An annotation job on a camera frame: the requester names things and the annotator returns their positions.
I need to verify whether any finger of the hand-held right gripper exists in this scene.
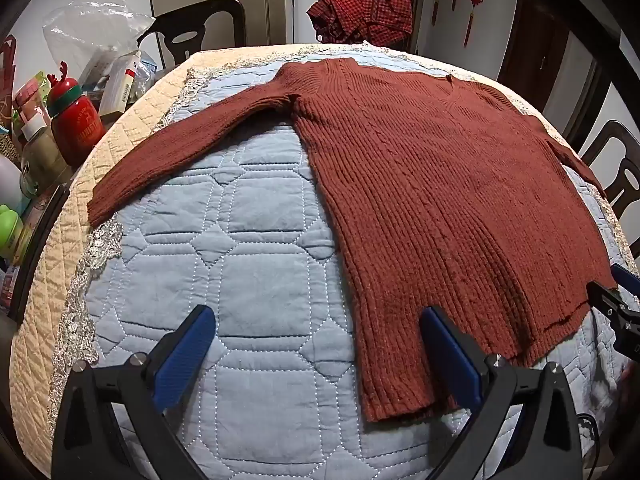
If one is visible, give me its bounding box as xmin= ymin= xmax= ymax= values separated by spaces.
xmin=611 ymin=261 xmax=640 ymax=295
xmin=585 ymin=280 xmax=640 ymax=357

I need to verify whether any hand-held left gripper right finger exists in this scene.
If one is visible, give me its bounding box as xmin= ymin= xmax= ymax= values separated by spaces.
xmin=419 ymin=305 xmax=585 ymax=480

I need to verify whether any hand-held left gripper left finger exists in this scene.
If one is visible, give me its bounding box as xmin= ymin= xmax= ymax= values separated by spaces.
xmin=51 ymin=304 xmax=217 ymax=480

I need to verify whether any rust brown knit sweater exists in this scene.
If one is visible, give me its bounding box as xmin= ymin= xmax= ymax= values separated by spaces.
xmin=87 ymin=57 xmax=618 ymax=423

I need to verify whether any blue and beige quilted blanket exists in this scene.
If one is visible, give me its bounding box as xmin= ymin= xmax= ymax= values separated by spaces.
xmin=10 ymin=42 xmax=640 ymax=480

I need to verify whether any black plastic chair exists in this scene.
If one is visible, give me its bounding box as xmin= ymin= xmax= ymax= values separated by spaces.
xmin=580 ymin=120 xmax=640 ymax=261
xmin=136 ymin=0 xmax=247 ymax=68

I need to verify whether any green plastic bottle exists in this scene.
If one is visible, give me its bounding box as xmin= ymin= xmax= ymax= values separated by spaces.
xmin=0 ymin=204 xmax=26 ymax=266

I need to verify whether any glass jar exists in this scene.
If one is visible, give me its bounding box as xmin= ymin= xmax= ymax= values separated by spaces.
xmin=20 ymin=125 xmax=73 ymax=186

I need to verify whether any red bottle with antlers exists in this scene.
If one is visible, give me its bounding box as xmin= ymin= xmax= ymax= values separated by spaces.
xmin=46 ymin=61 xmax=107 ymax=167

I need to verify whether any dark wooden door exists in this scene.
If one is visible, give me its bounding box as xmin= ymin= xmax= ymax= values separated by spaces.
xmin=500 ymin=0 xmax=571 ymax=86

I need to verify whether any white carton box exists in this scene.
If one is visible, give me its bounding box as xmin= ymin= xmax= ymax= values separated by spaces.
xmin=98 ymin=52 xmax=141 ymax=122

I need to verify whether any red gift bag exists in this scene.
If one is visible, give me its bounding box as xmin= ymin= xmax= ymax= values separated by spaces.
xmin=0 ymin=35 xmax=18 ymax=126

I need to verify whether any clear plastic bag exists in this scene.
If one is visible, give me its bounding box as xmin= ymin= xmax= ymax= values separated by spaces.
xmin=42 ymin=0 xmax=156 ymax=78

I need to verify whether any red plaid cloth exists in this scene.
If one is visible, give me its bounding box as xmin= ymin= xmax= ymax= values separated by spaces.
xmin=306 ymin=0 xmax=413 ymax=47

